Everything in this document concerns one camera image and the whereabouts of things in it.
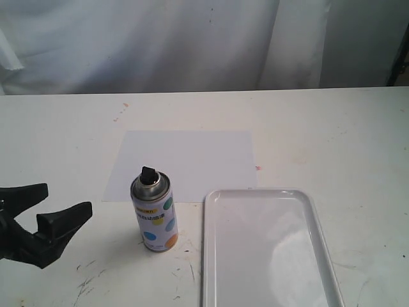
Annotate black metal stand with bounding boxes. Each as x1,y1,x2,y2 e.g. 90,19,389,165
386,32,408,86

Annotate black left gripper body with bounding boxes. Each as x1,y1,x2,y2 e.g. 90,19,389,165
1,200,43,269

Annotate white paper sheet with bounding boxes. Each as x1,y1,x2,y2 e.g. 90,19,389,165
103,130,258,203

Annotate white rectangular plastic tray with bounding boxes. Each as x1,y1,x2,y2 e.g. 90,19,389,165
201,189,344,306

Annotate white backdrop curtain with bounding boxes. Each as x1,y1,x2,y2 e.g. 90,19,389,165
1,1,408,95

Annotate spray can with dots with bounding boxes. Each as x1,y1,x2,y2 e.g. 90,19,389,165
130,166,178,252

